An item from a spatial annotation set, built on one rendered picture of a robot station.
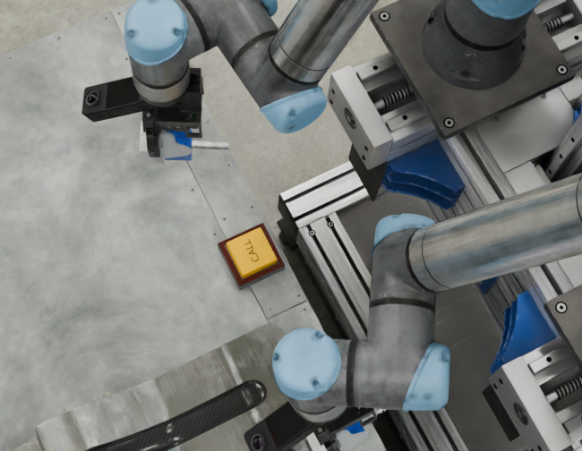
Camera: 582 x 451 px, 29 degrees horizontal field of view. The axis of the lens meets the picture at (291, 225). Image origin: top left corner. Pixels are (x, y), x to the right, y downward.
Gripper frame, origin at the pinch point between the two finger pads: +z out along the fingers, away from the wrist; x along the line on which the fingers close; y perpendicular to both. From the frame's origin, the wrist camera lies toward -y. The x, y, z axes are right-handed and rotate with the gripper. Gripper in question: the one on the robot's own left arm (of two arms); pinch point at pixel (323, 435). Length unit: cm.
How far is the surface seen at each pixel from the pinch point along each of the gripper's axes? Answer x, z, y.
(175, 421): 12.3, 2.2, -17.8
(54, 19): 142, 74, -12
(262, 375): 12.7, 3.2, -3.9
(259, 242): 33.1, 6.9, 4.7
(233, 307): 27.0, 10.4, -3.4
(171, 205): 46.2, 7.4, -4.8
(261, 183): 82, 87, 14
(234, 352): 17.5, 2.2, -6.0
